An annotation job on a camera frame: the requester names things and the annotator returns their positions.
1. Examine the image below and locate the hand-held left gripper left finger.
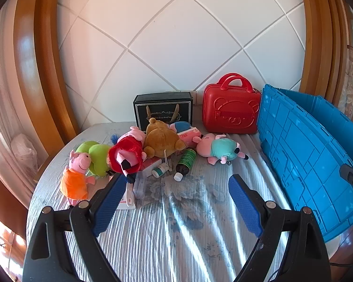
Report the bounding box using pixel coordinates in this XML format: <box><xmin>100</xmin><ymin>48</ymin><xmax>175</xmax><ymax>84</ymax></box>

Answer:
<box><xmin>23</xmin><ymin>173</ymin><xmax>128</xmax><ymax>282</ymax></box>

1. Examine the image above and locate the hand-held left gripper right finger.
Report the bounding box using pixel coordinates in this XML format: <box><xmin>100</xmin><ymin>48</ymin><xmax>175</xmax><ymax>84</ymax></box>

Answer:
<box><xmin>228</xmin><ymin>174</ymin><xmax>331</xmax><ymax>282</ymax></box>

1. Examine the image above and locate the blue plastic crate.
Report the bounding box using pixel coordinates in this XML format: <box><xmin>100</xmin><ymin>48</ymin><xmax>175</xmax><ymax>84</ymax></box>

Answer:
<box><xmin>257</xmin><ymin>84</ymin><xmax>353</xmax><ymax>243</ymax></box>

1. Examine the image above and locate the brown teddy bear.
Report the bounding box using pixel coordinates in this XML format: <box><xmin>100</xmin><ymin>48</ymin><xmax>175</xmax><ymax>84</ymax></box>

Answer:
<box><xmin>143</xmin><ymin>117</ymin><xmax>186</xmax><ymax>157</ymax></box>

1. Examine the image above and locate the white card package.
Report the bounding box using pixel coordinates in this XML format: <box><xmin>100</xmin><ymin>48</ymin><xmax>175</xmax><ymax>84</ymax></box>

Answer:
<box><xmin>116</xmin><ymin>182</ymin><xmax>136</xmax><ymax>210</ymax></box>

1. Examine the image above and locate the clear plastic packet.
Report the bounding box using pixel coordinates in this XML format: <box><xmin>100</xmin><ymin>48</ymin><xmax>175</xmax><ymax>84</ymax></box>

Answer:
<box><xmin>134</xmin><ymin>172</ymin><xmax>156</xmax><ymax>200</ymax></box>

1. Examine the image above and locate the pig plush in orange dress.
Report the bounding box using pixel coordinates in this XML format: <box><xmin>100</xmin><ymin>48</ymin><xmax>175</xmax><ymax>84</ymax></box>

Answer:
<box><xmin>60</xmin><ymin>149</ymin><xmax>97</xmax><ymax>207</ymax></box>

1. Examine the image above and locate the green plush toy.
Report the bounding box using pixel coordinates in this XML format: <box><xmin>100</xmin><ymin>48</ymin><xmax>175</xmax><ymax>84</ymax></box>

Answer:
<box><xmin>76</xmin><ymin>141</ymin><xmax>114</xmax><ymax>178</ymax></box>

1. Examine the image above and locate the pig plush in red dress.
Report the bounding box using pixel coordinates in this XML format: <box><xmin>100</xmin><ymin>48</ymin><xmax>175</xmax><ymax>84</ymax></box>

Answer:
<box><xmin>107</xmin><ymin>126</ymin><xmax>148</xmax><ymax>184</ymax></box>

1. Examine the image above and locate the white and red medicine box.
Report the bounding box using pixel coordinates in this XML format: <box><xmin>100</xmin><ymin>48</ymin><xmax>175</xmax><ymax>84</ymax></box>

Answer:
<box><xmin>137</xmin><ymin>157</ymin><xmax>163</xmax><ymax>177</ymax></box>

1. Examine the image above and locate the small white green-capped bottle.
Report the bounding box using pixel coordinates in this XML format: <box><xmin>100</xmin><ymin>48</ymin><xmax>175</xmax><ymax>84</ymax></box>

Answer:
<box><xmin>152</xmin><ymin>164</ymin><xmax>169</xmax><ymax>178</ymax></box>

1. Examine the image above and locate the pig plush in teal outfit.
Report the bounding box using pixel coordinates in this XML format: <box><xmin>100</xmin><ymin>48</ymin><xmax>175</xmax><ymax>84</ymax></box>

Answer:
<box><xmin>196</xmin><ymin>133</ymin><xmax>249</xmax><ymax>165</ymax></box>

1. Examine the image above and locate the dark green bottle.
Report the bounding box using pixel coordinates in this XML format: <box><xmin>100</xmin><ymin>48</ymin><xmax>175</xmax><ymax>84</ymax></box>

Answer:
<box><xmin>173</xmin><ymin>149</ymin><xmax>197</xmax><ymax>182</ymax></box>

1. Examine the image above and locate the pink tissue packet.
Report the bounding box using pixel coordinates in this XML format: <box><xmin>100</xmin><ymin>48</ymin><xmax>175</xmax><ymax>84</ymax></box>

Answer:
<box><xmin>176</xmin><ymin>126</ymin><xmax>202</xmax><ymax>147</ymax></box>

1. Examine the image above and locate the red bear-embossed suitcase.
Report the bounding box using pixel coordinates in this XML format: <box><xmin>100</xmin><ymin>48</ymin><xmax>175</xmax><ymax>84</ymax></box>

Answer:
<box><xmin>202</xmin><ymin>73</ymin><xmax>262</xmax><ymax>134</ymax></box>

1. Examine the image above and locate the clear plastic bag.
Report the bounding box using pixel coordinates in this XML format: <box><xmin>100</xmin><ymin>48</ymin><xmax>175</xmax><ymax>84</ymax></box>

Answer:
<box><xmin>10</xmin><ymin>133</ymin><xmax>38</xmax><ymax>173</ymax></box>

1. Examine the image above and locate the pig plush in blue outfit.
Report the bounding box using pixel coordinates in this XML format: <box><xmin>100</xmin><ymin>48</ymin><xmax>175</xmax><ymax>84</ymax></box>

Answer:
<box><xmin>168</xmin><ymin>121</ymin><xmax>192</xmax><ymax>133</ymax></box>

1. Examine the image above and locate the black gift box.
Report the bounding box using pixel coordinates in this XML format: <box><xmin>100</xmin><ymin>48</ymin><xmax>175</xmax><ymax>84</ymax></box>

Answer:
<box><xmin>133</xmin><ymin>92</ymin><xmax>194</xmax><ymax>130</ymax></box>

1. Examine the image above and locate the pale curtain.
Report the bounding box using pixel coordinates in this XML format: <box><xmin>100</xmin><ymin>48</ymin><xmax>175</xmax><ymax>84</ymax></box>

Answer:
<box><xmin>0</xmin><ymin>20</ymin><xmax>44</xmax><ymax>183</ymax></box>

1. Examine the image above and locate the curved wooden frame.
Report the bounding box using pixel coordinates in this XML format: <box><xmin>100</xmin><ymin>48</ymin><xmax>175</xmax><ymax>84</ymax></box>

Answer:
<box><xmin>13</xmin><ymin>0</ymin><xmax>80</xmax><ymax>209</ymax></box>
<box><xmin>298</xmin><ymin>0</ymin><xmax>353</xmax><ymax>118</ymax></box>

